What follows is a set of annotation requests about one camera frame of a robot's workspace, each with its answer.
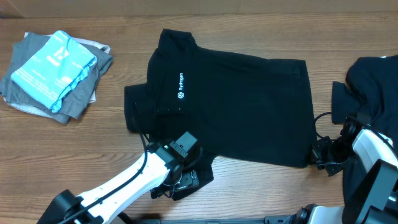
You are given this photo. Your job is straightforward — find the folded light blue shirt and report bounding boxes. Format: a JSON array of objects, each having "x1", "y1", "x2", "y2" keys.
[{"x1": 11, "y1": 30, "x2": 97, "y2": 113}]

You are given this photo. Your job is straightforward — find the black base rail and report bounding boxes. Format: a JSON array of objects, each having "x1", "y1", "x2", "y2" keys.
[{"x1": 112, "y1": 213, "x2": 295, "y2": 224}]

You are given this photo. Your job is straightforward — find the folded dark grey shirt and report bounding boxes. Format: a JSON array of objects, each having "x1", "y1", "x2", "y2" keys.
[{"x1": 0, "y1": 32, "x2": 114, "y2": 125}]

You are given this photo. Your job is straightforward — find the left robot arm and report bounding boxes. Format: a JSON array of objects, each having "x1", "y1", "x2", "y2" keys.
[{"x1": 39, "y1": 132, "x2": 203, "y2": 223}]

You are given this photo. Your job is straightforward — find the black polo shirt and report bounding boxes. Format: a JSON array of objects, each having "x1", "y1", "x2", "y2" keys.
[{"x1": 124, "y1": 29, "x2": 317, "y2": 187}]

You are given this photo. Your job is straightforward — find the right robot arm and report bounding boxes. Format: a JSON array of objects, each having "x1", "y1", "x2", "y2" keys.
[{"x1": 284, "y1": 114, "x2": 397, "y2": 223}]

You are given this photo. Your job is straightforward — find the pile of black clothes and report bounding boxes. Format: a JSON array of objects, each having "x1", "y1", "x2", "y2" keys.
[{"x1": 331, "y1": 55, "x2": 397, "y2": 153}]

